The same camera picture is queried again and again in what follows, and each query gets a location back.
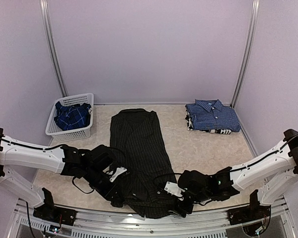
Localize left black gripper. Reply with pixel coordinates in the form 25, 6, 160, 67
83, 166, 125, 203

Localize black pinstripe long sleeve shirt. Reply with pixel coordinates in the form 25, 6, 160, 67
110, 109, 186, 219

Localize black white printed shirt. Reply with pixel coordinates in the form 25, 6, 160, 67
203, 129, 232, 134

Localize white plastic laundry basket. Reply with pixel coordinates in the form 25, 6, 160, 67
45, 93, 94, 142

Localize blue checked shirt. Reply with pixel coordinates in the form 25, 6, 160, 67
185, 100, 241, 132

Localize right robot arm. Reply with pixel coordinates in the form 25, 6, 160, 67
153, 129, 298, 220

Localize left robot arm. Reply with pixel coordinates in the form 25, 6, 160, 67
0, 128, 127, 221

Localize dark blue plaid shirt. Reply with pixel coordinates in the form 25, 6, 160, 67
54, 102, 92, 131

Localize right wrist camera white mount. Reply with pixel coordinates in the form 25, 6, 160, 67
157, 181, 185, 201

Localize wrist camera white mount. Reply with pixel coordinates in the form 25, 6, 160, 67
105, 167, 130, 183
157, 181, 185, 201

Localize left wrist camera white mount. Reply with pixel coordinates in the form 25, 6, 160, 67
105, 167, 130, 183

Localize front aluminium rail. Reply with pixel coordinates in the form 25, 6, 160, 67
7, 198, 298, 238

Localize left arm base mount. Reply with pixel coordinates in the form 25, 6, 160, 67
33, 188, 77, 226

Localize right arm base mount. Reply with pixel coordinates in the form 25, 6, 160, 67
227, 189, 271, 226

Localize left aluminium frame post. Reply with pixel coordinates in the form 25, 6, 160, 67
40, 0, 68, 97

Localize aluminium frame post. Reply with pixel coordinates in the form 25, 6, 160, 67
40, 0, 68, 97
230, 0, 260, 108

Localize right aluminium frame post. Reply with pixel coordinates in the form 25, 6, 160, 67
230, 0, 260, 108

